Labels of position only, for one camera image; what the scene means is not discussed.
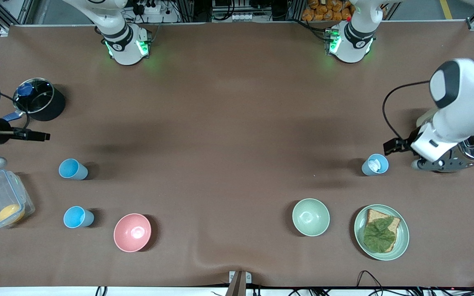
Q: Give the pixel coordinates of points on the pale green bowl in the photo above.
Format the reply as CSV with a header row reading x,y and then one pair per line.
x,y
311,217

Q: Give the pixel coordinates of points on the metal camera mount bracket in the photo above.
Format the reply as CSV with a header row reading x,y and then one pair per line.
x,y
239,281

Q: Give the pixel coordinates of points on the brown bread slice with crust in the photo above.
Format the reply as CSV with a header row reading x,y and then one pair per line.
x,y
375,214

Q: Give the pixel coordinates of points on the blue cup with white paper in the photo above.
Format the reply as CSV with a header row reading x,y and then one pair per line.
x,y
366,168

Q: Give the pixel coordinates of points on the orange round fruit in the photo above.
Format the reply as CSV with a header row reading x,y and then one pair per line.
x,y
10,213

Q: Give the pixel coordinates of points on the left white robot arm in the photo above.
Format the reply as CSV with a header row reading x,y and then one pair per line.
x,y
463,107

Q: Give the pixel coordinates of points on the glass lid with blue knob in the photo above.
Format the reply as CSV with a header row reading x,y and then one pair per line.
x,y
35,96

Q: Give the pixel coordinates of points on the white socket strip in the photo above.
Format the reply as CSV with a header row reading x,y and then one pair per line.
x,y
245,17

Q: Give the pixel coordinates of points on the green lettuce leaf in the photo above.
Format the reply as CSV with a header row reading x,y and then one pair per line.
x,y
379,235

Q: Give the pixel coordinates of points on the pale green plate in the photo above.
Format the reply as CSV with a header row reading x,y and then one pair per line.
x,y
401,242

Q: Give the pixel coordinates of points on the orange snack bags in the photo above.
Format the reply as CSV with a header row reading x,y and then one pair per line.
x,y
327,11

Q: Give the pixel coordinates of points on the blue plastic cup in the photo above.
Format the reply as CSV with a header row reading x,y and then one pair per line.
x,y
71,169
76,217

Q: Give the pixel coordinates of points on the pink bowl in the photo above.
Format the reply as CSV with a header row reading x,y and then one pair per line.
x,y
132,232

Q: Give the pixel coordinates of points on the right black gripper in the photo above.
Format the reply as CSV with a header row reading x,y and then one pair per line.
x,y
1,125

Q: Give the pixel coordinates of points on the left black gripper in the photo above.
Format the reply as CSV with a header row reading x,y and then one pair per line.
x,y
404,144

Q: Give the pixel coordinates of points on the white power strip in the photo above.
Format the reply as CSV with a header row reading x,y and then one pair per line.
x,y
150,7

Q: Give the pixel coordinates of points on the white crumpled paper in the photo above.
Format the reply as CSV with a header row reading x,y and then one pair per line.
x,y
374,165

